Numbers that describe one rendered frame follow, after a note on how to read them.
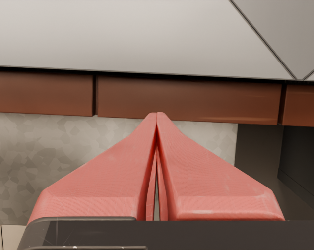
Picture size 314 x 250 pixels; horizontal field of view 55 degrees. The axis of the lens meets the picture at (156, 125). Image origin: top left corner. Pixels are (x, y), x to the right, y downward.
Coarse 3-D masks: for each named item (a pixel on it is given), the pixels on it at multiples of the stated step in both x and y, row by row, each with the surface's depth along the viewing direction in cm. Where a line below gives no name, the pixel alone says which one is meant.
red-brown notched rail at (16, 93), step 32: (0, 96) 29; (32, 96) 29; (64, 96) 29; (96, 96) 30; (128, 96) 29; (160, 96) 29; (192, 96) 29; (224, 96) 29; (256, 96) 29; (288, 96) 29
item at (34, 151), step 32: (0, 128) 44; (32, 128) 44; (64, 128) 44; (96, 128) 44; (128, 128) 44; (192, 128) 44; (224, 128) 44; (0, 160) 45; (32, 160) 45; (64, 160) 45; (0, 192) 46; (32, 192) 46; (0, 224) 47
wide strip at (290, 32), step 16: (240, 0) 24; (256, 0) 24; (272, 0) 24; (288, 0) 24; (304, 0) 24; (256, 16) 24; (272, 16) 24; (288, 16) 24; (304, 16) 24; (272, 32) 24; (288, 32) 24; (304, 32) 24; (272, 48) 24; (288, 48) 24; (304, 48) 24; (288, 64) 24; (304, 64) 24
